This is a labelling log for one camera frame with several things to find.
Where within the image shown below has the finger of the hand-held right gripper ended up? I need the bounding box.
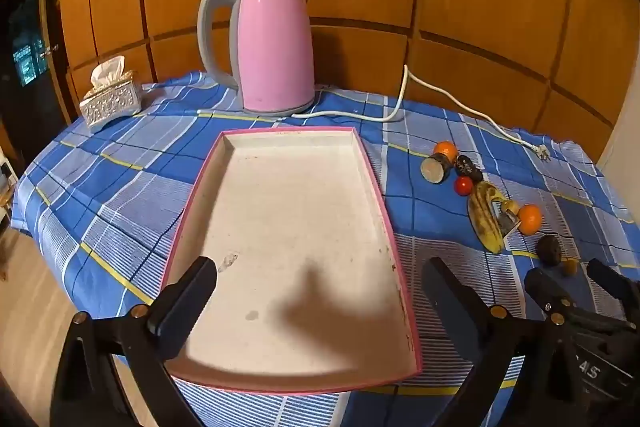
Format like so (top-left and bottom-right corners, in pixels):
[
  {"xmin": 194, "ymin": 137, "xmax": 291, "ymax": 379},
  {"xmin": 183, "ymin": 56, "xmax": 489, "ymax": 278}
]
[
  {"xmin": 525, "ymin": 268, "xmax": 568, "ymax": 315},
  {"xmin": 587, "ymin": 258, "xmax": 640, "ymax": 318}
]

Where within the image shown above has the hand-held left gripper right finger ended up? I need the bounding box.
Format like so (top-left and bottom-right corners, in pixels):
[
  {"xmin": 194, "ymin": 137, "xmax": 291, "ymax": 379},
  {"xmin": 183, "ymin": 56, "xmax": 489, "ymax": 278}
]
[{"xmin": 421, "ymin": 257, "xmax": 576, "ymax": 427}]

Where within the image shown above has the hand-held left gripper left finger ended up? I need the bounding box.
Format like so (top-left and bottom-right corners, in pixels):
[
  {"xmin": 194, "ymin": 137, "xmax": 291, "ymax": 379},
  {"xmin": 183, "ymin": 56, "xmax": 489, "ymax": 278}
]
[{"xmin": 50, "ymin": 256, "xmax": 219, "ymax": 427}]

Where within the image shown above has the dark brown round fruit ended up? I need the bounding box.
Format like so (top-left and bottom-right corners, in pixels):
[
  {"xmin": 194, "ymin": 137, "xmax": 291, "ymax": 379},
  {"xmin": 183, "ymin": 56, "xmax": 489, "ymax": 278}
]
[
  {"xmin": 536, "ymin": 234, "xmax": 562, "ymax": 266},
  {"xmin": 452, "ymin": 154, "xmax": 484, "ymax": 184}
]

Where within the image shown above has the spotted yellow banana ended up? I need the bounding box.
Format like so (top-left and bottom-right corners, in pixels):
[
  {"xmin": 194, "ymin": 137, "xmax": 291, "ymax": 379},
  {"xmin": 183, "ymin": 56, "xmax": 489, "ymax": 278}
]
[{"xmin": 467, "ymin": 181, "xmax": 521, "ymax": 254}]

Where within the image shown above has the pink-rimmed white tray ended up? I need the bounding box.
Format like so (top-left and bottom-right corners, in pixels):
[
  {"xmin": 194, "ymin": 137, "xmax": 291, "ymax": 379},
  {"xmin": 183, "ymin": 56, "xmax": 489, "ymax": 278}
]
[{"xmin": 159, "ymin": 125, "xmax": 423, "ymax": 395}]

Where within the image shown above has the large wooden log slice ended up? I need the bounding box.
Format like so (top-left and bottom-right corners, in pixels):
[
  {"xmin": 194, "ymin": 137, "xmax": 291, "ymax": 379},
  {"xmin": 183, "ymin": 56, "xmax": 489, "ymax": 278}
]
[{"xmin": 420, "ymin": 155, "xmax": 452, "ymax": 184}]

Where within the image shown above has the blue plaid tablecloth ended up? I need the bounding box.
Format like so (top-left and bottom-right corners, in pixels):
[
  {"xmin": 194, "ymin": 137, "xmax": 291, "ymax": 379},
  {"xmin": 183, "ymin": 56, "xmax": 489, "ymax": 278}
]
[{"xmin": 10, "ymin": 69, "xmax": 640, "ymax": 427}]

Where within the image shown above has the silver ornate tissue box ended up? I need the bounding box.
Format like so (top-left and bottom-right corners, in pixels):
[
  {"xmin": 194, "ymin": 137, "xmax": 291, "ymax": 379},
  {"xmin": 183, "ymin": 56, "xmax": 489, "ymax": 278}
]
[{"xmin": 79, "ymin": 69, "xmax": 142, "ymax": 128}]

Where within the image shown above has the white shelf unit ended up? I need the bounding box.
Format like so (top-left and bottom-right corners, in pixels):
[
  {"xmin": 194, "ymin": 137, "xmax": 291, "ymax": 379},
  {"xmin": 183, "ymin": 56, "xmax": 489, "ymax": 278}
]
[{"xmin": 0, "ymin": 147, "xmax": 16, "ymax": 228}]

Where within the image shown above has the white tissue paper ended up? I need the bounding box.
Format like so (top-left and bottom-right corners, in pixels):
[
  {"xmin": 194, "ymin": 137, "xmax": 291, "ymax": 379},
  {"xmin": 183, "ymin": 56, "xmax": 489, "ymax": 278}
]
[{"xmin": 90, "ymin": 56, "xmax": 125, "ymax": 90}]

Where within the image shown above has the pink electric kettle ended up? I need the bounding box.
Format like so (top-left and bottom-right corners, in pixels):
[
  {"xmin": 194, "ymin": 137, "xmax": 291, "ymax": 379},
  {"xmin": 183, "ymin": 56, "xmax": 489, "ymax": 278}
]
[{"xmin": 197, "ymin": 0, "xmax": 316, "ymax": 116}]

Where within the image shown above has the lit window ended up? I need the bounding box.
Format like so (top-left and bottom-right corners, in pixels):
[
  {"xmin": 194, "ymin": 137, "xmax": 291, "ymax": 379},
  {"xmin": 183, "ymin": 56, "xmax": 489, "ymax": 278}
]
[{"xmin": 10, "ymin": 0, "xmax": 51, "ymax": 88}]

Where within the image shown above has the white kettle power cord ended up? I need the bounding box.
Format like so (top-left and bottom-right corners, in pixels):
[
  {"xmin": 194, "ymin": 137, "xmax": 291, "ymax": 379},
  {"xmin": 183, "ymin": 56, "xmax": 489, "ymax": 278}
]
[{"xmin": 291, "ymin": 65, "xmax": 553, "ymax": 162}]

